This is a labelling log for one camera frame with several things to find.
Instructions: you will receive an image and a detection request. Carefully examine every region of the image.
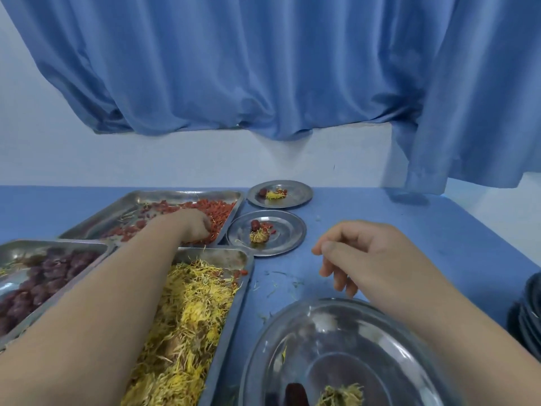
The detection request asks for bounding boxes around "pile of yellow chrysanthemums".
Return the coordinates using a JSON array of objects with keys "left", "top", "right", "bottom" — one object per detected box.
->
[{"left": 120, "top": 258, "right": 242, "bottom": 406}]

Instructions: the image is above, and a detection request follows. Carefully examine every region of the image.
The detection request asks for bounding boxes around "person's right hand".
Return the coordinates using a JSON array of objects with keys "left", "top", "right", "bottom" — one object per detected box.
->
[{"left": 312, "top": 220, "right": 428, "bottom": 309}]

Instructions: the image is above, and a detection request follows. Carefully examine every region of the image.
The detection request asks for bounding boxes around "person's left hand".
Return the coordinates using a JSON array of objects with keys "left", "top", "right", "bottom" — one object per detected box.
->
[{"left": 158, "top": 208, "right": 212, "bottom": 246}]

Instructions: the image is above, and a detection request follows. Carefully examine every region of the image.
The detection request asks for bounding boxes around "rectangular steel tray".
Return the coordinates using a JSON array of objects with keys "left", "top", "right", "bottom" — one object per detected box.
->
[
  {"left": 0, "top": 239, "right": 115, "bottom": 351},
  {"left": 120, "top": 246, "right": 255, "bottom": 406},
  {"left": 59, "top": 189, "right": 247, "bottom": 248}
]

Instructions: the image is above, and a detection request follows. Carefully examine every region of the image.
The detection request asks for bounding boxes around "blue tablecloth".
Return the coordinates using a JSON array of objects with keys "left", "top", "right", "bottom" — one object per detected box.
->
[{"left": 0, "top": 186, "right": 541, "bottom": 406}]

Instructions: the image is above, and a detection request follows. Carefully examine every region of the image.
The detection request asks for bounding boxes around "narrow blue curtain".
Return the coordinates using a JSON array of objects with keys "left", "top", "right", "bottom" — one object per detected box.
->
[{"left": 393, "top": 0, "right": 541, "bottom": 195}]

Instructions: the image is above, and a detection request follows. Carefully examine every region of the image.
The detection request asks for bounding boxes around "stack of steel plates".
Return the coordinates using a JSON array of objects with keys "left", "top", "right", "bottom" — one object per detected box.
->
[{"left": 506, "top": 271, "right": 541, "bottom": 364}]

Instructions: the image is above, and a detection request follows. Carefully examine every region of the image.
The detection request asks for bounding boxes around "wide blue curtain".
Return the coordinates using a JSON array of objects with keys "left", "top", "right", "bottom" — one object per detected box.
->
[{"left": 0, "top": 0, "right": 457, "bottom": 142}]

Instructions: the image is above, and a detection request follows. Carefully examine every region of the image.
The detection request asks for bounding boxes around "round steel plate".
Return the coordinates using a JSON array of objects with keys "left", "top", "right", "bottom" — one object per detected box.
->
[
  {"left": 238, "top": 298, "right": 445, "bottom": 406},
  {"left": 246, "top": 179, "right": 314, "bottom": 209},
  {"left": 225, "top": 210, "right": 307, "bottom": 258}
]

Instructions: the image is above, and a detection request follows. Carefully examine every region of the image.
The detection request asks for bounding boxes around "person's right forearm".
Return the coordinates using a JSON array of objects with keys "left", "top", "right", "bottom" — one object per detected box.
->
[{"left": 371, "top": 266, "right": 541, "bottom": 406}]

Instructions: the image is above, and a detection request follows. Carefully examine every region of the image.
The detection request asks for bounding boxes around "person's left forearm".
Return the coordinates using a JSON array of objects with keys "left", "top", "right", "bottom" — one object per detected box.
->
[{"left": 0, "top": 223, "right": 187, "bottom": 406}]

